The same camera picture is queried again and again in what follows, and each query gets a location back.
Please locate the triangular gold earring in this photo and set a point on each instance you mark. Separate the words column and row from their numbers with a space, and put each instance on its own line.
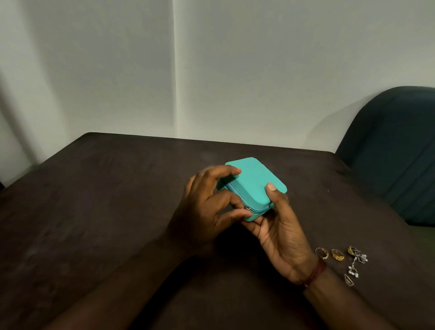
column 345, row 279

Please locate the red thread wristband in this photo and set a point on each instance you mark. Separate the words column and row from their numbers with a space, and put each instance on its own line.
column 316, row 272

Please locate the person's left hand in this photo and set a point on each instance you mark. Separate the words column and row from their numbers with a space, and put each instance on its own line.
column 200, row 217

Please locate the person's left forearm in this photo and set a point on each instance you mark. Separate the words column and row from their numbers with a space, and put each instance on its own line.
column 119, row 295

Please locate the silver pearl cluster earring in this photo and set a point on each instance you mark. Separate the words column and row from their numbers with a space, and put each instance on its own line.
column 353, row 272

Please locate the teal jewelry box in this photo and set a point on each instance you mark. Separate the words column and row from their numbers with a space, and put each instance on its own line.
column 258, row 180

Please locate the person's right forearm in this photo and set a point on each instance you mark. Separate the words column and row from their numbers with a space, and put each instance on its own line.
column 340, row 306

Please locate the green fabric cover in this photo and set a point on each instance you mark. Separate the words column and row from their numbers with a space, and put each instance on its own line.
column 424, row 244

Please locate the person's right hand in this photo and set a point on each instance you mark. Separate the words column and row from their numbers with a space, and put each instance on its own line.
column 282, row 238

